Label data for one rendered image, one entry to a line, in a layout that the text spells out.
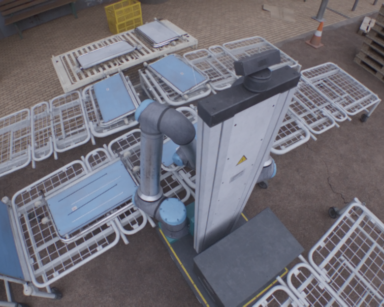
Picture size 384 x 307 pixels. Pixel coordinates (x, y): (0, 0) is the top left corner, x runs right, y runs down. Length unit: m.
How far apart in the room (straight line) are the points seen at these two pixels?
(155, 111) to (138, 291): 1.63
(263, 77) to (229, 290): 1.07
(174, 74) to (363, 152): 2.60
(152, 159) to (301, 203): 1.84
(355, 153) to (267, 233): 2.20
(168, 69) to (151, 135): 1.93
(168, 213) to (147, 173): 0.27
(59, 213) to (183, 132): 1.31
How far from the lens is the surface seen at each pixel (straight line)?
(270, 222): 1.48
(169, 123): 0.96
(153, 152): 1.11
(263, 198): 2.50
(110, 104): 2.56
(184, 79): 2.73
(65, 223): 1.94
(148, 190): 1.31
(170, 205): 1.34
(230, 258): 1.37
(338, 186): 2.94
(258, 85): 0.62
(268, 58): 0.63
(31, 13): 6.63
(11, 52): 6.25
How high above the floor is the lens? 2.17
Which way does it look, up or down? 54 degrees down
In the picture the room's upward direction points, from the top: straight up
